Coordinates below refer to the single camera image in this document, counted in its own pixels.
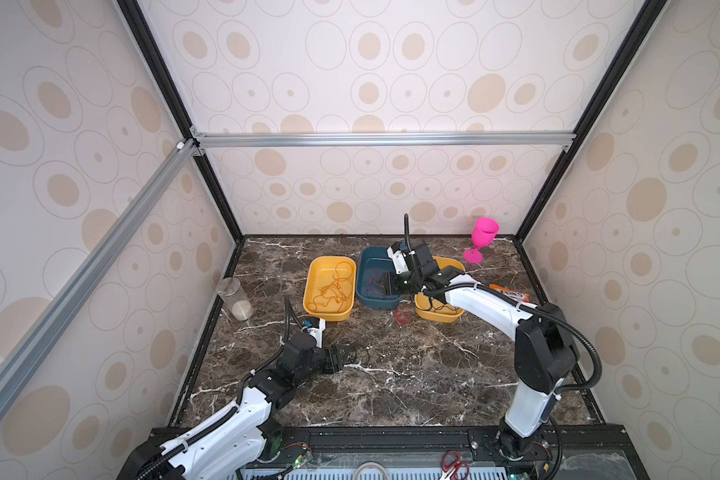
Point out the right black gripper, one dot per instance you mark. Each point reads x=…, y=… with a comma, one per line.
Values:
x=389, y=284

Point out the colourful snack bag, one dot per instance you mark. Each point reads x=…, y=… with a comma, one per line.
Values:
x=515, y=295

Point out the clear jar with white powder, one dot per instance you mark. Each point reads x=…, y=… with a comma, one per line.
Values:
x=233, y=295

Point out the red handled scissors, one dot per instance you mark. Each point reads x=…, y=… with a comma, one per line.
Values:
x=453, y=467

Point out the yellow plastic bin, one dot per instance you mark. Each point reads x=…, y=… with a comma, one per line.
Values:
x=434, y=310
x=330, y=288

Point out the left yellow plastic bin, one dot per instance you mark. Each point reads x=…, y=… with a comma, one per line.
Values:
x=330, y=288

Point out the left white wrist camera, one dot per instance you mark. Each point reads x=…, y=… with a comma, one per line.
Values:
x=315, y=327

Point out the right yellow plastic bin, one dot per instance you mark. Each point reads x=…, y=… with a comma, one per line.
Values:
x=434, y=310

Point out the diagonal aluminium rail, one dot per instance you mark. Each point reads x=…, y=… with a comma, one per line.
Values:
x=25, y=359

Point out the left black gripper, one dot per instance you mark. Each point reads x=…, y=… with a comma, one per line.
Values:
x=331, y=360

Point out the pink plastic goblet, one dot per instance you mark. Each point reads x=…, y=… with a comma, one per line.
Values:
x=483, y=234

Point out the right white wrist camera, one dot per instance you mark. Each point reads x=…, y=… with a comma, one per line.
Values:
x=396, y=255

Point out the teal plastic bin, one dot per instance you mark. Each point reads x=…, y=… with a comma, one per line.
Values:
x=373, y=265

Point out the horizontal aluminium rail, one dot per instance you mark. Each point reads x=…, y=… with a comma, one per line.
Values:
x=367, y=139

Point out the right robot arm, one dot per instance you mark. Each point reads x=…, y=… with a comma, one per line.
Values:
x=551, y=357

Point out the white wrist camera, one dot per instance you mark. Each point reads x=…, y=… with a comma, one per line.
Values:
x=315, y=327
x=396, y=255

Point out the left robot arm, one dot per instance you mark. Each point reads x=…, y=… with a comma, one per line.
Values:
x=244, y=430

